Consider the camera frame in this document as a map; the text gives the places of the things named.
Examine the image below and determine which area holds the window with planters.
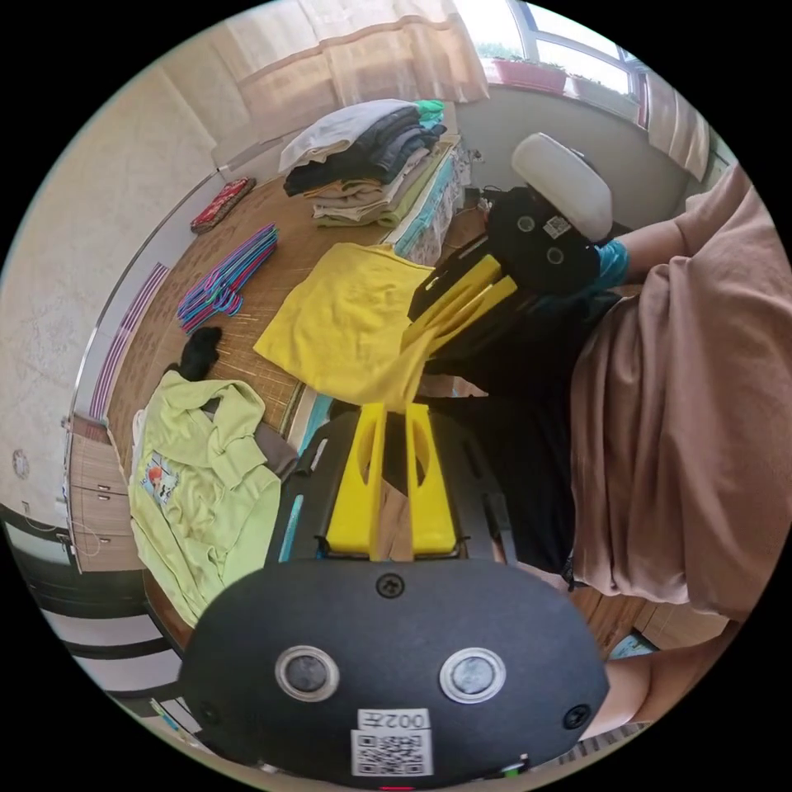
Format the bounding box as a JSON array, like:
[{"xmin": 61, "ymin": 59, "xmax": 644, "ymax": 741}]
[{"xmin": 455, "ymin": 0, "xmax": 652, "ymax": 125}]

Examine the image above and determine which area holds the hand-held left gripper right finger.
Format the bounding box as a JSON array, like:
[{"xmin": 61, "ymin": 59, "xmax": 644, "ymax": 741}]
[{"xmin": 404, "ymin": 402, "xmax": 463, "ymax": 557}]

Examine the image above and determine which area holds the person's left forearm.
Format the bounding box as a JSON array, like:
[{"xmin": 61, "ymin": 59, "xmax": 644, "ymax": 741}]
[{"xmin": 581, "ymin": 651, "xmax": 658, "ymax": 742}]

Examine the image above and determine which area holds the red patterned cushion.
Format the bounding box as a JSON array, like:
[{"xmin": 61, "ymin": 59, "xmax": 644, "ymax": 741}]
[{"xmin": 190, "ymin": 177, "xmax": 258, "ymax": 236}]

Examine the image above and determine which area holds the low wooden cupboard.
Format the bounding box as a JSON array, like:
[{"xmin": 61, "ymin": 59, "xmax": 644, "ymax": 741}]
[{"xmin": 61, "ymin": 412, "xmax": 147, "ymax": 574}]

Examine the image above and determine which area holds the black garment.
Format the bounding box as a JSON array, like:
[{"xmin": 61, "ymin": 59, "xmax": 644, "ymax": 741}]
[{"xmin": 177, "ymin": 326, "xmax": 224, "ymax": 381}]

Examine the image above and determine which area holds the person's right hand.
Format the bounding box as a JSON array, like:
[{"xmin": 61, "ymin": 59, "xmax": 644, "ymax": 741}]
[{"xmin": 595, "ymin": 239, "xmax": 632, "ymax": 293}]

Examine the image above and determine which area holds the person's body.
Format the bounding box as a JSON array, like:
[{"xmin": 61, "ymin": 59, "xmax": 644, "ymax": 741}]
[{"xmin": 328, "ymin": 163, "xmax": 782, "ymax": 627}]

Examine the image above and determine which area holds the beige curtain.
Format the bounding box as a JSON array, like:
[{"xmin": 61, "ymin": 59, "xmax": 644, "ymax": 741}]
[{"xmin": 227, "ymin": 0, "xmax": 491, "ymax": 126}]

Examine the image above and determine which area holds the stack of coloured clothes hangers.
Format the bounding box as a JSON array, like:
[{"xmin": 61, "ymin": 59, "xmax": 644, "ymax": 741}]
[{"xmin": 177, "ymin": 224, "xmax": 281, "ymax": 336}]

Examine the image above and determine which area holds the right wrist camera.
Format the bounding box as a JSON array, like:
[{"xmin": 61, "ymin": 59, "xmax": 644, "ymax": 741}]
[{"xmin": 510, "ymin": 131, "xmax": 615, "ymax": 243}]

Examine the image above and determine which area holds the yellow short sleeve shirt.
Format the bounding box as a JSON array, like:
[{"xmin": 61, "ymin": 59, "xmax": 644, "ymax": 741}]
[{"xmin": 253, "ymin": 242, "xmax": 438, "ymax": 411}]

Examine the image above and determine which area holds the person's right forearm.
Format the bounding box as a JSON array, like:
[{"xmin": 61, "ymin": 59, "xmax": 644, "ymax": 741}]
[{"xmin": 618, "ymin": 212, "xmax": 689, "ymax": 275}]

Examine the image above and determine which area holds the pile of clothes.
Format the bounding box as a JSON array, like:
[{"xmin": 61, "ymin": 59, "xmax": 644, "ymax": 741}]
[{"xmin": 278, "ymin": 98, "xmax": 449, "ymax": 230}]

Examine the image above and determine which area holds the light green printed shirt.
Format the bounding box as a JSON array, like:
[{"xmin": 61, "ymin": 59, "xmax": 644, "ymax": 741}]
[{"xmin": 126, "ymin": 370, "xmax": 283, "ymax": 627}]

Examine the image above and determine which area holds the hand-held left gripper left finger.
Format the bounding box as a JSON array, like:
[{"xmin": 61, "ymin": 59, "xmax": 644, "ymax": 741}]
[{"xmin": 326, "ymin": 402, "xmax": 389, "ymax": 562}]

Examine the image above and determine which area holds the dark framed wall shelf unit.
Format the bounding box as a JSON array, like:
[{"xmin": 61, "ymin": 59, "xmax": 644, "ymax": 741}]
[{"xmin": 43, "ymin": 606, "xmax": 200, "ymax": 738}]

